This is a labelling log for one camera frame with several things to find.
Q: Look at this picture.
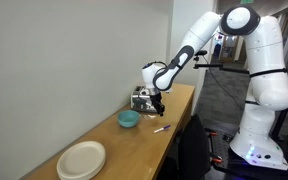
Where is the blue and white marker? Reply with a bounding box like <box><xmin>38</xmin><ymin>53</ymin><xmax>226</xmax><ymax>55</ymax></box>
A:
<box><xmin>153</xmin><ymin>124</ymin><xmax>172</xmax><ymax>134</ymax></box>

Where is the black hanging cable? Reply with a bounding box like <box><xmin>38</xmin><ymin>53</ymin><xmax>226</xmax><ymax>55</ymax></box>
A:
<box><xmin>202</xmin><ymin>55</ymin><xmax>246</xmax><ymax>112</ymax></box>

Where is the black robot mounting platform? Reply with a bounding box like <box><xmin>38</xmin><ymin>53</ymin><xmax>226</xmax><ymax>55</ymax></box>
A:
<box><xmin>202</xmin><ymin>125</ymin><xmax>288</xmax><ymax>180</ymax></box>

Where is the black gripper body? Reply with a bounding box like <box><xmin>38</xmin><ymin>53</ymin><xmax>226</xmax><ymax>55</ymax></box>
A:
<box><xmin>149</xmin><ymin>89</ymin><xmax>164</xmax><ymax>108</ymax></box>

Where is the silver toaster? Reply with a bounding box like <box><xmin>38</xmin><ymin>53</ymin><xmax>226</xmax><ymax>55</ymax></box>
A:
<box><xmin>130</xmin><ymin>85</ymin><xmax>159</xmax><ymax>114</ymax></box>

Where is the teal bowl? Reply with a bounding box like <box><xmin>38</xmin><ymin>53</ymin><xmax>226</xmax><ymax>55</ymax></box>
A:
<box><xmin>117</xmin><ymin>109</ymin><xmax>141</xmax><ymax>129</ymax></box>

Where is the black office chair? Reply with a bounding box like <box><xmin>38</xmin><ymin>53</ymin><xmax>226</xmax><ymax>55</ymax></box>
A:
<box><xmin>178</xmin><ymin>113</ymin><xmax>212</xmax><ymax>180</ymax></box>

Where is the white round plate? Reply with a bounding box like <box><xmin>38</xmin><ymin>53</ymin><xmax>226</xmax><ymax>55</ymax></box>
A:
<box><xmin>56</xmin><ymin>140</ymin><xmax>107</xmax><ymax>180</ymax></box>

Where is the black camera boom stand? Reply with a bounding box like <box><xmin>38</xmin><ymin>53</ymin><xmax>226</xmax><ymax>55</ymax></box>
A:
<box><xmin>192</xmin><ymin>49</ymin><xmax>252</xmax><ymax>75</ymax></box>

